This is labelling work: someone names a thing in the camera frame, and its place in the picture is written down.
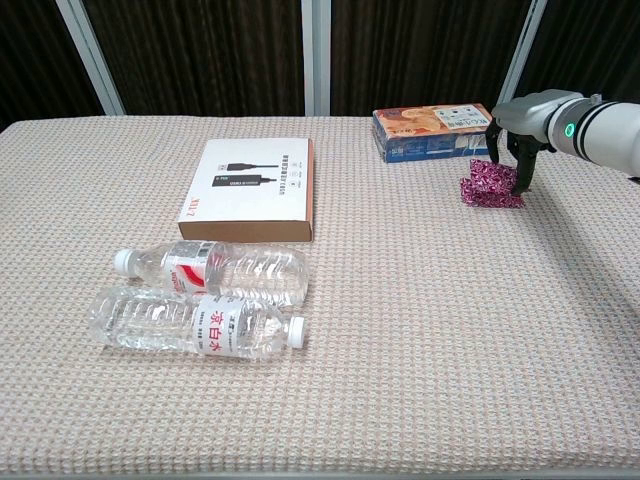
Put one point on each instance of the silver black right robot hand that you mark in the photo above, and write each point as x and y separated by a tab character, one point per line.
530	115

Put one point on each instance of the dark brown curtain panel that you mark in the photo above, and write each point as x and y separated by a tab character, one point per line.
30	50
590	50
200	50
425	50

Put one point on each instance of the orange blue snack box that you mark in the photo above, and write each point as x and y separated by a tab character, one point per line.
415	125

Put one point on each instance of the pink woven tablecloth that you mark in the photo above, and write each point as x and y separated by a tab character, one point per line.
400	350

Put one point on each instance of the clear bottle red swoosh label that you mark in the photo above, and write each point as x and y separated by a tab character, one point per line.
260	272

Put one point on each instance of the clear bottle white text label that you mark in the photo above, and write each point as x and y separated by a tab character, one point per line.
150	320

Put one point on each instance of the grey metal partition post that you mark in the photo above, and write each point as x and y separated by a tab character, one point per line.
522	50
91	60
316	50

